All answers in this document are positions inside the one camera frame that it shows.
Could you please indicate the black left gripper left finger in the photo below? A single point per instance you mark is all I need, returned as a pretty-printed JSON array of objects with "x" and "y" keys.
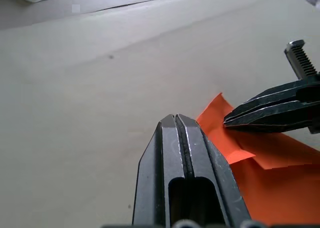
[{"x": 152, "y": 178}]

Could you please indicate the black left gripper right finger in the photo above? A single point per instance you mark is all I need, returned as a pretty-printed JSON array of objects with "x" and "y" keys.
[{"x": 207, "y": 168}]

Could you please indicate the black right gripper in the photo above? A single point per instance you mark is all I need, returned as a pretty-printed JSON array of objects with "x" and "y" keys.
[{"x": 308, "y": 88}]

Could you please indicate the orange paper sheet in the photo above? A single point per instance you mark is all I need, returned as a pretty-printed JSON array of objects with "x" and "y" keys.
[{"x": 275, "y": 190}]

